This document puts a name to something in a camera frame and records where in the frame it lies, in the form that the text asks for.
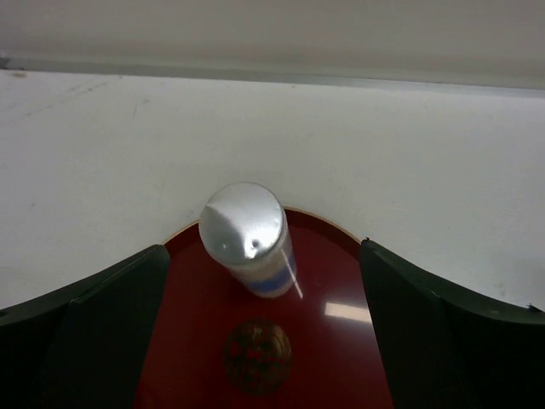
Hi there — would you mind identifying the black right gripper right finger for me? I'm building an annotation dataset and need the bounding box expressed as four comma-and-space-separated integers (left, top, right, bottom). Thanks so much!
359, 239, 544, 408

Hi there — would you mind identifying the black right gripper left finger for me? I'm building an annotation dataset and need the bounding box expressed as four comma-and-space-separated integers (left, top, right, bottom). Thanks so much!
1, 245, 170, 408

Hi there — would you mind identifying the tall blue label spice jar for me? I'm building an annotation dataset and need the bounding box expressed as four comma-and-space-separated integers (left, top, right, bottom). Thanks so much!
198, 182, 303, 298

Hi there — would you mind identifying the red round tray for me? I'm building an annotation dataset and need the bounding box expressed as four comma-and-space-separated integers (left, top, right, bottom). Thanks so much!
135, 209, 393, 408

